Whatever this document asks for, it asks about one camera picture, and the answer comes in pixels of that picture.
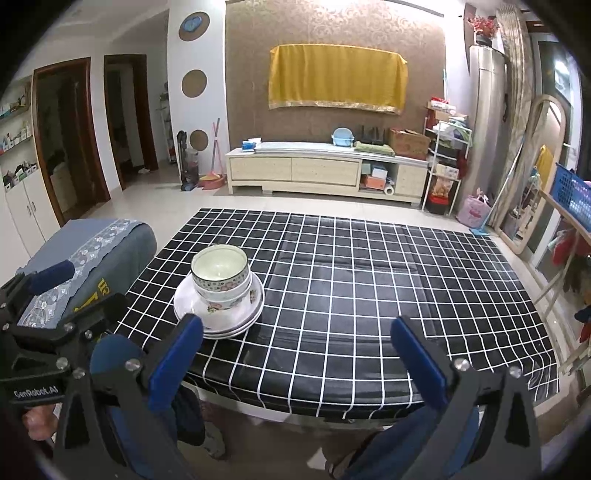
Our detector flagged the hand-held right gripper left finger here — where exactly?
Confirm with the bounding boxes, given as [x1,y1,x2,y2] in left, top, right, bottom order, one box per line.
[53,314,206,480]

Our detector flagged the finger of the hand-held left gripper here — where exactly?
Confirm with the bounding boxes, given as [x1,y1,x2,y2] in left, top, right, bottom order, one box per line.
[0,260,76,324]
[59,292,130,343]

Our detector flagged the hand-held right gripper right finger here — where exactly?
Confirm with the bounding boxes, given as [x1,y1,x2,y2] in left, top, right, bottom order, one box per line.
[390,315,542,480]

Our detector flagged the white plate pink flowers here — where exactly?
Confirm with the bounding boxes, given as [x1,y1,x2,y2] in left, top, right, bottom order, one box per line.
[174,277,265,335]

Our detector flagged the white bowl red print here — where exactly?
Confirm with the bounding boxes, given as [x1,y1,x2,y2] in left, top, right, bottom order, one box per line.
[199,277,260,315]

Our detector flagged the plain white bowl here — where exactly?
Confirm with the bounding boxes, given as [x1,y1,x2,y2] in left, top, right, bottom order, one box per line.
[194,272,254,305]

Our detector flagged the green patterned bowl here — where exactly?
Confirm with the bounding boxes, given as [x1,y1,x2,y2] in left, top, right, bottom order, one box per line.
[191,245,250,296]

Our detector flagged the person's left hand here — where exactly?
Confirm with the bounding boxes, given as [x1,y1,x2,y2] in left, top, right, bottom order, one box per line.
[21,405,59,442]

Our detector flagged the grey sofa with lace cover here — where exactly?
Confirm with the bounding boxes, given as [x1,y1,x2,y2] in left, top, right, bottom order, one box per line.
[14,218,158,324]

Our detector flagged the white cabinet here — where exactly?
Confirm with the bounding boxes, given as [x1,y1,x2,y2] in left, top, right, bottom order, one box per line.
[0,78,47,259]

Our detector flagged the person's right leg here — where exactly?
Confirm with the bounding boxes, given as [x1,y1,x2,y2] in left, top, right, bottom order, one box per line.
[323,406,481,480]

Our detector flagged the black white checked tablecloth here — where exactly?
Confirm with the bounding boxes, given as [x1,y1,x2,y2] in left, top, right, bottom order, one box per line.
[111,208,559,421]

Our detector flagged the blue flat mop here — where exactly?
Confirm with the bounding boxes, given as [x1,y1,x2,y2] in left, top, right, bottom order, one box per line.
[468,161,513,237]

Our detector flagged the pink bag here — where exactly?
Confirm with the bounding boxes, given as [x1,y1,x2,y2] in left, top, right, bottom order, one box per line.
[456,194,492,227]

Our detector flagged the upright vacuum cleaner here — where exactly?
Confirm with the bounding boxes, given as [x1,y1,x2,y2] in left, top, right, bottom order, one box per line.
[175,130,200,191]

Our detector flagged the red broom with dustpan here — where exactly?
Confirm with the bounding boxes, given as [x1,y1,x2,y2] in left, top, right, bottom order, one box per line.
[199,119,228,188]

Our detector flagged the red garment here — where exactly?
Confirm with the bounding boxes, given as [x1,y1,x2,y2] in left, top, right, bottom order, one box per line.
[551,231,578,266]

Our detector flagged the white metal rack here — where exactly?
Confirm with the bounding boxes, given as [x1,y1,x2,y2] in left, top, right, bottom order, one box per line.
[421,108,474,215]

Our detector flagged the wooden folding table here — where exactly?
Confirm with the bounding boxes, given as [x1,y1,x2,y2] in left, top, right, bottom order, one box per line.
[533,189,591,384]

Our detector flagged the beige low cabinet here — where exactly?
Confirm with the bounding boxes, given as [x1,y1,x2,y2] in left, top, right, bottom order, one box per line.
[225,142,430,206]

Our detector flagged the dark wooden doorway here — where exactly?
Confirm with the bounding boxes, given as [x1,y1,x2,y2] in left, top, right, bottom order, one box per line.
[103,54,159,191]
[32,56,112,227]

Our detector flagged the green folded cloth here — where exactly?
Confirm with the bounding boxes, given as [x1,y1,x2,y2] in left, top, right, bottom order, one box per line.
[355,142,395,157]

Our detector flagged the brown cardboard box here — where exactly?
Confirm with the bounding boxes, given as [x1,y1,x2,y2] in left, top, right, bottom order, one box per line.
[388,128,431,160]

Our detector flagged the blue plastic basket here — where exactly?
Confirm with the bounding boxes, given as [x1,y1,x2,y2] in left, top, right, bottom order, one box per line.
[551,162,591,217]

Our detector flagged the arched wooden mirror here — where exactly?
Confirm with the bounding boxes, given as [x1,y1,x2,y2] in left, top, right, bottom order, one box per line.
[501,95,568,254]

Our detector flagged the standing air conditioner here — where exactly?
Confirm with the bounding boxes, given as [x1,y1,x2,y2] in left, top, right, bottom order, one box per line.
[468,45,509,185]

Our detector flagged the beige patterned curtain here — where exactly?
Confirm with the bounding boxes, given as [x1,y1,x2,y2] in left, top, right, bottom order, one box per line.
[496,7,539,232]

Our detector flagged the yellow cloth cover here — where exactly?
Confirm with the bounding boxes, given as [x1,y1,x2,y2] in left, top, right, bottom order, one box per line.
[268,44,409,115]

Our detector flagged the red flower vase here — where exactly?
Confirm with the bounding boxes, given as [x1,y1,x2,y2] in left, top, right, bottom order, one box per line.
[466,15,502,47]

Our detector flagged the round wall disc blue plate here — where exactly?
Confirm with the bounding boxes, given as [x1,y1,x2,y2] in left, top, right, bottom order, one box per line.
[179,11,211,42]

